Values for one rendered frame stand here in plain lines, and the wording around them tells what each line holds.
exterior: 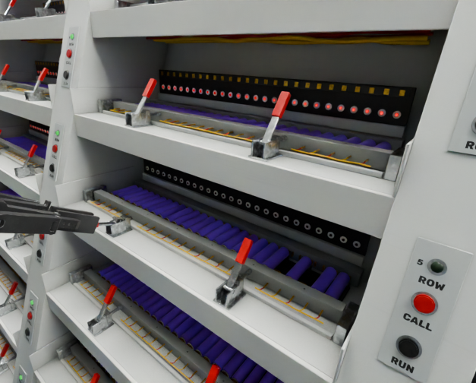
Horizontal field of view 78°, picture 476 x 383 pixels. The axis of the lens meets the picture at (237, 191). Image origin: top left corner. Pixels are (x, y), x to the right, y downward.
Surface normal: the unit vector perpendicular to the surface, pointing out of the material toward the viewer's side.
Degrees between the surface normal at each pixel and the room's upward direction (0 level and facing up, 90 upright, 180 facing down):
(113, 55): 90
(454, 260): 90
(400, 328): 90
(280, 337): 17
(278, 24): 107
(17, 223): 94
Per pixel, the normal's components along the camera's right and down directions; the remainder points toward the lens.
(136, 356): 0.06, -0.92
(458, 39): -0.56, -0.02
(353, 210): -0.60, 0.27
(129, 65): 0.80, 0.27
